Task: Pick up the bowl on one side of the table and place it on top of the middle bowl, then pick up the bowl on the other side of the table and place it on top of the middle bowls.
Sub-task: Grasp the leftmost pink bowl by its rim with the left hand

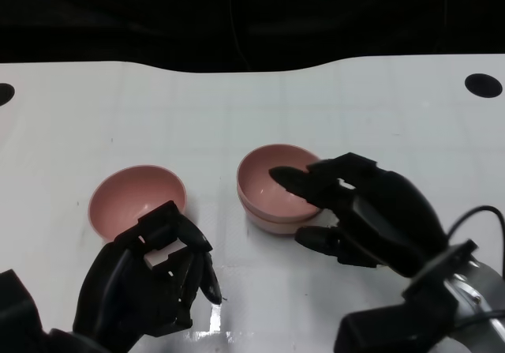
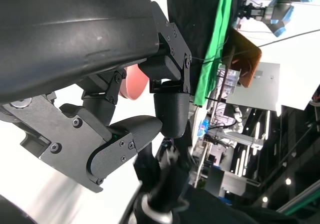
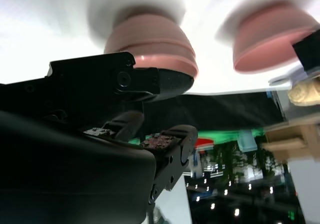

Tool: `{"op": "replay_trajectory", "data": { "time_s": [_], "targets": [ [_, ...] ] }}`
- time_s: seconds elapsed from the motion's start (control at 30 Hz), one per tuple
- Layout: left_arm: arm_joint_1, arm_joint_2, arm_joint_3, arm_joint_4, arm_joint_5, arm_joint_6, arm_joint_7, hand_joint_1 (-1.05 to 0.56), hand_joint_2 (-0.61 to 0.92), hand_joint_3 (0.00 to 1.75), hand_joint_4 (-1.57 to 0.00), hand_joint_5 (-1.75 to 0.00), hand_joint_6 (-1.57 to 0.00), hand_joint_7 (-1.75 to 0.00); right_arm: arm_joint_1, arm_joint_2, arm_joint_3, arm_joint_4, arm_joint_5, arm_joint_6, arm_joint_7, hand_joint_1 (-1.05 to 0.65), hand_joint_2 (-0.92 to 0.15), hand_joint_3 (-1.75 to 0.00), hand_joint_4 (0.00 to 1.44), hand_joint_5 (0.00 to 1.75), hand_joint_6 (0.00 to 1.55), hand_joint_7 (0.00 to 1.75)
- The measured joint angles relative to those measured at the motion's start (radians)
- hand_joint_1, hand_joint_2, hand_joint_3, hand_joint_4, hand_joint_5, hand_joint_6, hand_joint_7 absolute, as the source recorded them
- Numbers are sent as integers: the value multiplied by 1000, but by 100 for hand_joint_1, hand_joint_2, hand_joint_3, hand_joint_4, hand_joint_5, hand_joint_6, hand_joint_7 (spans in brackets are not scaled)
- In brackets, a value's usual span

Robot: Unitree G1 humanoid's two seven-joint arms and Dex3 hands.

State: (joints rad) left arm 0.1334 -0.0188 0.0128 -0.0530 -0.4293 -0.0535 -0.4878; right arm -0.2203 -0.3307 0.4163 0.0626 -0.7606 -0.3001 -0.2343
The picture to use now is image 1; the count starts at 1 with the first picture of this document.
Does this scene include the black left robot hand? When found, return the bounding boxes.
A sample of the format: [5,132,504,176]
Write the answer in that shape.
[72,200,223,348]

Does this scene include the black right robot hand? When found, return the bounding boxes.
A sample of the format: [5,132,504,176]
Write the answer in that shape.
[268,152,451,279]

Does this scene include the pink plastic bowl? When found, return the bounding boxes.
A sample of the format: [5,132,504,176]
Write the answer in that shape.
[243,197,321,238]
[236,143,323,224]
[88,164,188,244]

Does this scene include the black round table grommet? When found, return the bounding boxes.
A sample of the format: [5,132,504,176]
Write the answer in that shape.
[464,73,503,99]
[0,83,16,107]

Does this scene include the black backdrop cloth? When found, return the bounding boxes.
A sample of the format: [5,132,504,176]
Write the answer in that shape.
[0,0,505,73]

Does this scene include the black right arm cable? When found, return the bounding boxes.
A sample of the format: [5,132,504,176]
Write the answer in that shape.
[448,205,505,251]

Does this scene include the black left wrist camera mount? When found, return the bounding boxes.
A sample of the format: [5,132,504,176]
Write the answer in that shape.
[0,269,45,353]

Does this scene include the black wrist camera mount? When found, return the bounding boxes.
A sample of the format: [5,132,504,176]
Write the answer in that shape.
[0,269,45,353]
[334,239,479,353]

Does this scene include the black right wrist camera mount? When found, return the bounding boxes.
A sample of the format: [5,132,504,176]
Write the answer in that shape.
[334,239,479,353]

